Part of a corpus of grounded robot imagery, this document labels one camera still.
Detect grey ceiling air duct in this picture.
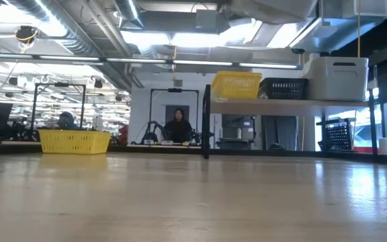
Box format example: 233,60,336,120
290,0,387,54

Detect black background rig frame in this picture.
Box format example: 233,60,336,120
31,83,87,142
148,87,200,146

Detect person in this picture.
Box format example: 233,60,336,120
164,107,194,144
56,111,80,131

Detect silver spiral ceiling duct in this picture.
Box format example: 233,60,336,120
7,0,134,91
112,0,146,30

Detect yellow plastic slotted basket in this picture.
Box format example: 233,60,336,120
38,129,112,155
211,70,263,99

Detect black mesh tray on stand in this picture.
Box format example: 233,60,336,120
315,117,355,153

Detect black round ceiling device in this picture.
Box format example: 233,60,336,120
14,25,39,44

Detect black aluminium frame rail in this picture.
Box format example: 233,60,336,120
0,143,387,166

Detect red box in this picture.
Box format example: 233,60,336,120
353,146,379,155

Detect grey rectangular ceiling unit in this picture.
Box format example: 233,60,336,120
139,9,231,34

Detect long horizontal light bar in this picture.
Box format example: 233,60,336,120
0,52,304,71

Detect black plastic slotted basket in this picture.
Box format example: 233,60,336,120
258,77,309,101

